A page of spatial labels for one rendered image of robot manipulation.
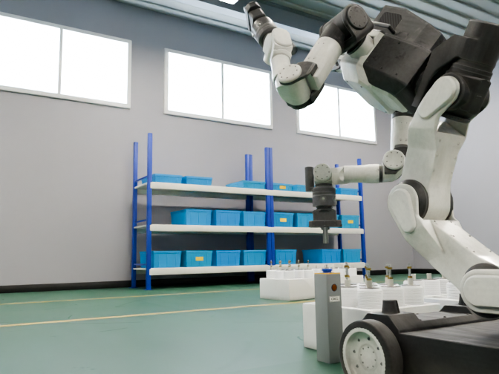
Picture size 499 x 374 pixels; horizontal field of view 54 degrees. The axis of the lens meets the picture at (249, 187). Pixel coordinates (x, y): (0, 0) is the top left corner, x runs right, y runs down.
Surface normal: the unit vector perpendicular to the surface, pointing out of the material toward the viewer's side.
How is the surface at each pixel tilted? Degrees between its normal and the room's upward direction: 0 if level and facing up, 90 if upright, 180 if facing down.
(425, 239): 113
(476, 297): 90
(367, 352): 90
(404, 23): 70
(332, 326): 90
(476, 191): 90
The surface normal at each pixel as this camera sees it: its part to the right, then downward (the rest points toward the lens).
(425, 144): -0.82, 0.36
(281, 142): 0.52, -0.13
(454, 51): -0.85, -0.06
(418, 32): -0.67, -0.43
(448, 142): 0.50, 0.21
